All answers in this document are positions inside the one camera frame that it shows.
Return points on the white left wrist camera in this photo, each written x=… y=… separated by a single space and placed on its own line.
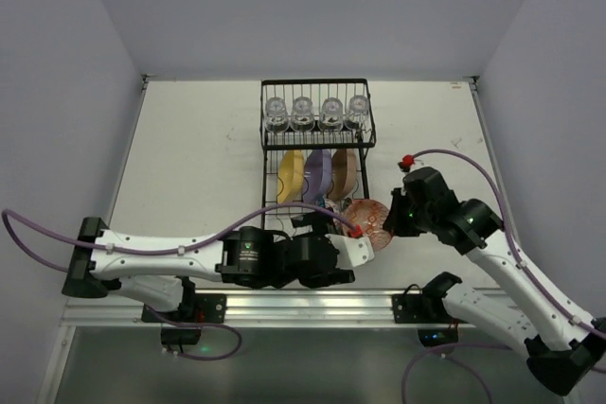
x=352 y=252

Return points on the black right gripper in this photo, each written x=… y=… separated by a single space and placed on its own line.
x=395 y=219

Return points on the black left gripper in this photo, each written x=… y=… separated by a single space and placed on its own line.
x=312 y=220

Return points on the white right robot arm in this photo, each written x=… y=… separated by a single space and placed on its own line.
x=559 y=341

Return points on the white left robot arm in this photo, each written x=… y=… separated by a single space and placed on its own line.
x=159 y=271

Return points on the brown textured bowl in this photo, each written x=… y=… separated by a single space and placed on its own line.
x=344 y=174

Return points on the yellow textured bowl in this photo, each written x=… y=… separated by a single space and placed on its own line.
x=290 y=176

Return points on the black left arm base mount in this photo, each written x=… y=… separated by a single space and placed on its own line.
x=186 y=325

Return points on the clear drinking glass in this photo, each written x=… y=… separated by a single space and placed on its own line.
x=302 y=117
x=331 y=117
x=357 y=112
x=276 y=115

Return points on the blue triangle patterned bowl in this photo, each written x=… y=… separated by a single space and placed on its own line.
x=329 y=205

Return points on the aluminium mounting rail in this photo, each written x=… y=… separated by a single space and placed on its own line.
x=255 y=308

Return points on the black wire dish rack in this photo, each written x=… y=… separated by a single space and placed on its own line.
x=315 y=135

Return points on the orange patterned ceramic bowl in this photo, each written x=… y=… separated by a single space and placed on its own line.
x=370 y=216

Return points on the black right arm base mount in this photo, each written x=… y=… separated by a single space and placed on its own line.
x=434 y=326

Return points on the purple textured bowl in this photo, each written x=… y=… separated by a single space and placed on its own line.
x=317 y=175

